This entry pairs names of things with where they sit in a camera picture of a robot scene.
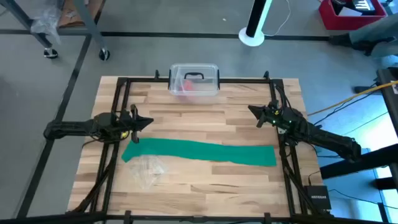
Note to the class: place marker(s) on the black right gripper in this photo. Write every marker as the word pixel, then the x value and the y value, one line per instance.
pixel 275 116

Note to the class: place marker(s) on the orange bandage roll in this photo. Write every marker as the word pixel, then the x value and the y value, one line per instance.
pixel 188 85

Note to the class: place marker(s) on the white paper sheet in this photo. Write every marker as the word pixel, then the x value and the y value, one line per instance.
pixel 348 12

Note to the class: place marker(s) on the clear plastic storage box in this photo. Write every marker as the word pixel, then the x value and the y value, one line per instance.
pixel 202 88

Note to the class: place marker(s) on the black Netgear network switch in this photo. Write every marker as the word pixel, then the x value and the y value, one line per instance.
pixel 317 197

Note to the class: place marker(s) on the black device with white keys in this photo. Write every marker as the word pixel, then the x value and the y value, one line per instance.
pixel 363 4

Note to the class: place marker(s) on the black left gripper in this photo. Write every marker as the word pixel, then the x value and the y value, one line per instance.
pixel 127 123

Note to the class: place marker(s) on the brown cardboard sheet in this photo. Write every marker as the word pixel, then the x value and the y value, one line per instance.
pixel 66 15

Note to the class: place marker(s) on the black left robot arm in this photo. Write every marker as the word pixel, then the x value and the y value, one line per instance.
pixel 71 127

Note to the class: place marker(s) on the crumpled clear plastic wrap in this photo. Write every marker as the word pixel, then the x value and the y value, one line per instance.
pixel 46 21

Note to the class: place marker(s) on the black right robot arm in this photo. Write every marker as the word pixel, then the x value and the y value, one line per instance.
pixel 326 137

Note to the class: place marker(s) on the green elastic bandage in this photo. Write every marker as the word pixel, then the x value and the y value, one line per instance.
pixel 199 151

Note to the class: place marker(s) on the red plastic crate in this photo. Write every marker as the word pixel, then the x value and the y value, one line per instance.
pixel 342 22

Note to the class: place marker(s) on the grey metal rolling cart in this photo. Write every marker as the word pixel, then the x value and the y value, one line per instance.
pixel 88 25

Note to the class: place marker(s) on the black metal table frame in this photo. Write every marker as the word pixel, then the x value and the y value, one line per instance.
pixel 143 80

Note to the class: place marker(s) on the black metal beam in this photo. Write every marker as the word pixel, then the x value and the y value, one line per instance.
pixel 357 163

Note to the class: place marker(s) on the clear plastic bag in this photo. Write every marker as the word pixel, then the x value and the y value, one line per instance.
pixel 149 171

